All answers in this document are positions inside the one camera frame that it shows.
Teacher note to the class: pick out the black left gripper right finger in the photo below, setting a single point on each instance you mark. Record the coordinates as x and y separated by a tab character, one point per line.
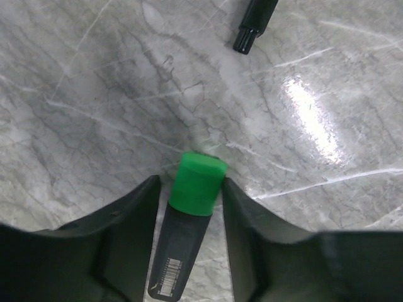
271	259

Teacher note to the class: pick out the green black highlighter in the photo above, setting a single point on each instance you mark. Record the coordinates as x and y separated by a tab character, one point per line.
187	215

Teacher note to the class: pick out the small black cap piece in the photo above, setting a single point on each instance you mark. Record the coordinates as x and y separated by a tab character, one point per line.
253	24

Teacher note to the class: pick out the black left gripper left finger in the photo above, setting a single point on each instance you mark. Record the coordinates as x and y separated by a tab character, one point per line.
103	256

